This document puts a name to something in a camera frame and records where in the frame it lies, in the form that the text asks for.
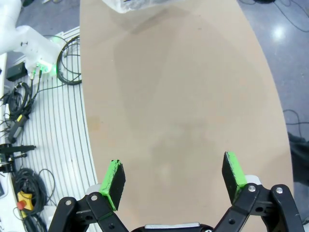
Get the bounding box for translucent shopping bag blue handles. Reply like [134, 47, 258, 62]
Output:
[101, 0, 171, 14]

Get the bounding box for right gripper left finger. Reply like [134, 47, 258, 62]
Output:
[48, 159, 136, 232]

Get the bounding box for black coiled cable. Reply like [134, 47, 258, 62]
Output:
[57, 34, 83, 86]

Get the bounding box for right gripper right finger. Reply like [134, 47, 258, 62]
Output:
[212, 151, 309, 232]

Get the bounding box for black cable coil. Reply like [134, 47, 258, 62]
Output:
[14, 168, 56, 219]

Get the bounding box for black clamp stand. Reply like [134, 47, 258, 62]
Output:
[0, 143, 37, 174]

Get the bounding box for yellow emergency stop button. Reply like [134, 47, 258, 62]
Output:
[16, 190, 33, 211]

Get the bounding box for grey yellow enabling pendant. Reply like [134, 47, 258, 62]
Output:
[8, 113, 31, 144]

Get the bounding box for black power box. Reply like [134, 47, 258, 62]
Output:
[5, 61, 28, 82]

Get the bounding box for black floor cable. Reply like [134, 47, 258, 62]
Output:
[241, 0, 309, 32]

